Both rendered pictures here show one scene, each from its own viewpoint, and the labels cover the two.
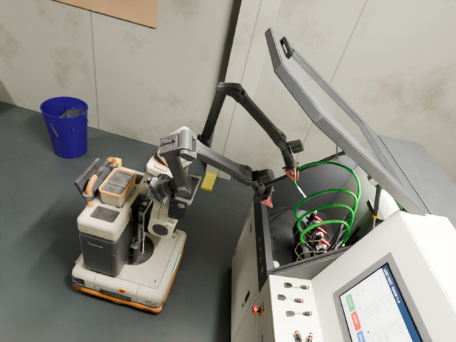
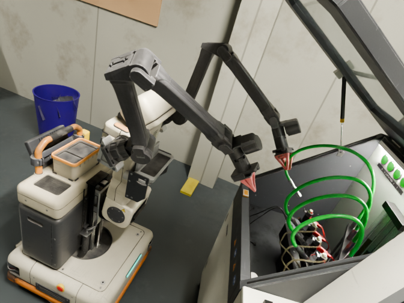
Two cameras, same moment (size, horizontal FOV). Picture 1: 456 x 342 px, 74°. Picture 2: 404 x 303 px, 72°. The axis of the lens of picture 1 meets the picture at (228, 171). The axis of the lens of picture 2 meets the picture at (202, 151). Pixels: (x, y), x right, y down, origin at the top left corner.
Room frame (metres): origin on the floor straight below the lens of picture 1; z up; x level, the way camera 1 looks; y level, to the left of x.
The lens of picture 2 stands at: (0.23, -0.14, 1.82)
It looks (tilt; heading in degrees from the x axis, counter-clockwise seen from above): 30 degrees down; 7
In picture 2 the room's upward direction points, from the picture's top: 18 degrees clockwise
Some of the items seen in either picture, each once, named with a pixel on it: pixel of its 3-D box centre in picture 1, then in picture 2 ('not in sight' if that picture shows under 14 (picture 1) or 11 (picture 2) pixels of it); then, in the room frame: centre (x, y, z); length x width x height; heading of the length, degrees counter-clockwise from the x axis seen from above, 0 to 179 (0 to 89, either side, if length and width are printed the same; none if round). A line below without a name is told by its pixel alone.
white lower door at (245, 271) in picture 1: (243, 270); (211, 284); (1.26, -0.29, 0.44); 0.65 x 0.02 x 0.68; 8
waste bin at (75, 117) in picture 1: (70, 127); (59, 115); (2.49, 1.72, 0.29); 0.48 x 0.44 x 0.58; 89
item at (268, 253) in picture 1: (262, 233); (240, 234); (1.26, -0.31, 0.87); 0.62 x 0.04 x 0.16; 8
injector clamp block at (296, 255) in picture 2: (305, 251); (293, 264); (1.18, -0.56, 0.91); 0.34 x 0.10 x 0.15; 8
